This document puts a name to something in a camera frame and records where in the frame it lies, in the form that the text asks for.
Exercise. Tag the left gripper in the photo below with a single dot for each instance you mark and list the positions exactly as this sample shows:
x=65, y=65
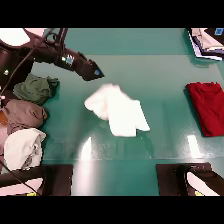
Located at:
x=87, y=69

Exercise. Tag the white T-shirt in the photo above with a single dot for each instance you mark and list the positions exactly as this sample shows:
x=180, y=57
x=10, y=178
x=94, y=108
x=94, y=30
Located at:
x=121, y=111

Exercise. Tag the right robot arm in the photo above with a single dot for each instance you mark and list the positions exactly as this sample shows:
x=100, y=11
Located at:
x=196, y=181

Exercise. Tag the green garment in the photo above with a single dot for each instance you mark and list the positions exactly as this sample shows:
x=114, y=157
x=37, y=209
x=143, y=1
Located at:
x=35, y=88

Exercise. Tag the brown garment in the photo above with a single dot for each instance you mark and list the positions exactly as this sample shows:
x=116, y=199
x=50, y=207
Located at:
x=25, y=115

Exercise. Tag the cream garment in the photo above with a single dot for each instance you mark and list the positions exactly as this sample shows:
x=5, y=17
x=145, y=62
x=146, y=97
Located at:
x=21, y=148

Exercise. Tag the beige garment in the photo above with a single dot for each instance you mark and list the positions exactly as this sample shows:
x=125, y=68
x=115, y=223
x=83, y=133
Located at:
x=206, y=40

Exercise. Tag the red T-shirt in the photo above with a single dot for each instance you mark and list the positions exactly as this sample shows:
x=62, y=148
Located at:
x=210, y=106

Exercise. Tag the black garment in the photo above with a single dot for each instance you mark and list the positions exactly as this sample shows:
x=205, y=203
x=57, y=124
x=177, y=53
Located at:
x=216, y=34

